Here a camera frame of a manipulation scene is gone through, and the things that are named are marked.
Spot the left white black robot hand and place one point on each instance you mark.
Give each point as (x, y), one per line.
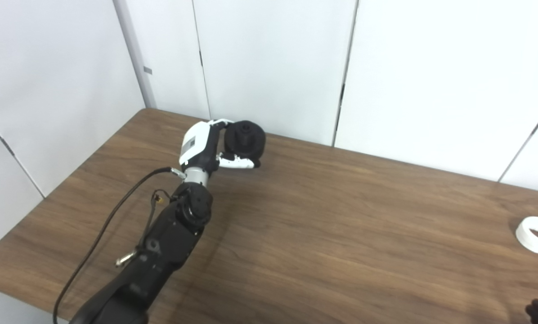
(195, 141)

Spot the round black stepped part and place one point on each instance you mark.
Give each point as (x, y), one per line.
(246, 141)

